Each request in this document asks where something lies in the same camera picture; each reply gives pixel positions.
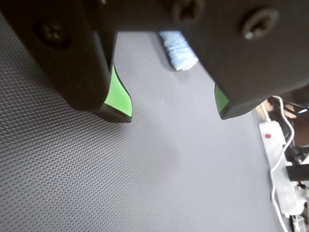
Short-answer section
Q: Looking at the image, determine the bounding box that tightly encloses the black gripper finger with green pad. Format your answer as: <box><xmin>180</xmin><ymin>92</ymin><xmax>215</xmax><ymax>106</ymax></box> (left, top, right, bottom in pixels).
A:
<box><xmin>0</xmin><ymin>0</ymin><xmax>133</xmax><ymax>124</ymax></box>
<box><xmin>96</xmin><ymin>0</ymin><xmax>309</xmax><ymax>120</ymax></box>

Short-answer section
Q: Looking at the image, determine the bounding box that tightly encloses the white power strip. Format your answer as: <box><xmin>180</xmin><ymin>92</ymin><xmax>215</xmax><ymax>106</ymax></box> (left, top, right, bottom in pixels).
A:
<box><xmin>258</xmin><ymin>120</ymin><xmax>305</xmax><ymax>218</ymax></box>

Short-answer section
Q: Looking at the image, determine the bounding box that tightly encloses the dark grey textured mat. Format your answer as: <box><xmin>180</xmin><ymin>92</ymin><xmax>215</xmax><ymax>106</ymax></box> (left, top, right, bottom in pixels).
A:
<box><xmin>0</xmin><ymin>12</ymin><xmax>287</xmax><ymax>232</ymax></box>

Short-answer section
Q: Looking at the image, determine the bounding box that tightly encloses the black plug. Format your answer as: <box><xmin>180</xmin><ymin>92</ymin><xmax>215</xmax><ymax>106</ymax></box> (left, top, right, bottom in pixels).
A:
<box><xmin>286</xmin><ymin>163</ymin><xmax>309</xmax><ymax>182</ymax></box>

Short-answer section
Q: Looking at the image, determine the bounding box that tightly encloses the white cable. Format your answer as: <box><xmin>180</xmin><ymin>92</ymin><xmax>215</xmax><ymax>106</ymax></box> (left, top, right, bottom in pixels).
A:
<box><xmin>269</xmin><ymin>96</ymin><xmax>295</xmax><ymax>232</ymax></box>

